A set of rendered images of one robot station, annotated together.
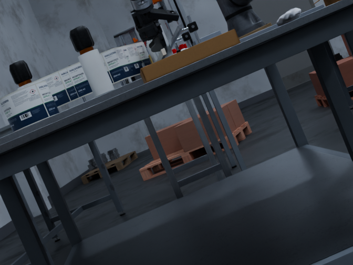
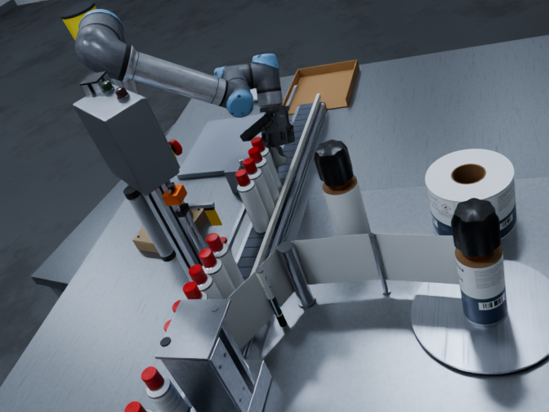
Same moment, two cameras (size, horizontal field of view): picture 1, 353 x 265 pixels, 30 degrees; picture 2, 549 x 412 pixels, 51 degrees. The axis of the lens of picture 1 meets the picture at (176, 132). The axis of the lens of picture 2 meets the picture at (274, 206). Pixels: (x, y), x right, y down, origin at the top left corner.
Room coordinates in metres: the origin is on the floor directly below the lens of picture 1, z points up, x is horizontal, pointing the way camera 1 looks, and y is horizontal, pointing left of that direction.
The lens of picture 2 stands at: (3.80, 0.62, 1.91)
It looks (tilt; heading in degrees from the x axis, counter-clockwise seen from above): 36 degrees down; 210
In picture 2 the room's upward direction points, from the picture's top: 21 degrees counter-clockwise
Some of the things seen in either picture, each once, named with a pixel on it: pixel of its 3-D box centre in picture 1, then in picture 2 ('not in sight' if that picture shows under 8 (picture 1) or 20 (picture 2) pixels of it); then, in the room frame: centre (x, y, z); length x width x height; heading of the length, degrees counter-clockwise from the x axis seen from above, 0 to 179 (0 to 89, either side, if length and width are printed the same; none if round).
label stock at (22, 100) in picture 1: (29, 106); (470, 197); (2.67, 0.50, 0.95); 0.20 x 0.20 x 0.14
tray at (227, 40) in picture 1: (186, 60); (321, 87); (1.82, -0.10, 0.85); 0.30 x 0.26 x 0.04; 2
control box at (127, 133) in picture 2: not in sight; (128, 137); (2.93, -0.15, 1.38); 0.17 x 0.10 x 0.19; 57
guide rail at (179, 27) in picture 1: (171, 43); (258, 176); (2.53, -0.12, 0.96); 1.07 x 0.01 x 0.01; 2
